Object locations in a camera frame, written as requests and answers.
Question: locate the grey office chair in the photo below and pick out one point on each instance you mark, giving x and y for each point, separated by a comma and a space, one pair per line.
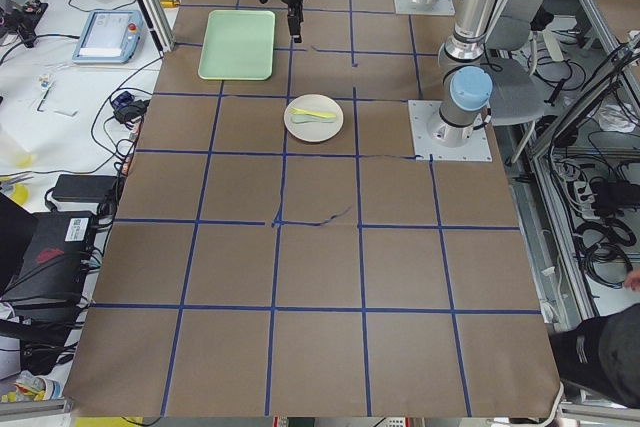
515, 98

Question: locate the near blue teach pendant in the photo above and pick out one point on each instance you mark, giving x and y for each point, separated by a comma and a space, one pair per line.
109, 37

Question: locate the white round plate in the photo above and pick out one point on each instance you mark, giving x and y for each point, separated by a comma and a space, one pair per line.
314, 132

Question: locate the pale green plastic spoon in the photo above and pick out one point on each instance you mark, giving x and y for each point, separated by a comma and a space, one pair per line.
306, 119

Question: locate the yellow plastic fork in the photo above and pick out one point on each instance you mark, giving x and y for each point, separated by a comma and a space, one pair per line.
314, 114

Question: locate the light green tray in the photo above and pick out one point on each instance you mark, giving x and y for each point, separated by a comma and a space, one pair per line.
238, 45

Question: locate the black laptop computer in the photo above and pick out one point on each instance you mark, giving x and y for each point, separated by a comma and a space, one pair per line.
44, 256

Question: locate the person in black clothes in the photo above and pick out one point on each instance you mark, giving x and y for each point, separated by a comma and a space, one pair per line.
601, 355

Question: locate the black power adapter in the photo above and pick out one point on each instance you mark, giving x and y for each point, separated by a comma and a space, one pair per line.
83, 188

